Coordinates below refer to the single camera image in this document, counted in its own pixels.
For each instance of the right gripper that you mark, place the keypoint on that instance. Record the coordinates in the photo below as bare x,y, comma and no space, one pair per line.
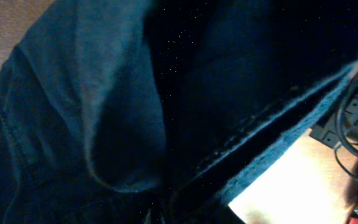
350,115

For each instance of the navy blue shorts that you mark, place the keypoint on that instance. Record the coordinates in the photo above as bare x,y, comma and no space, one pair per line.
163,111

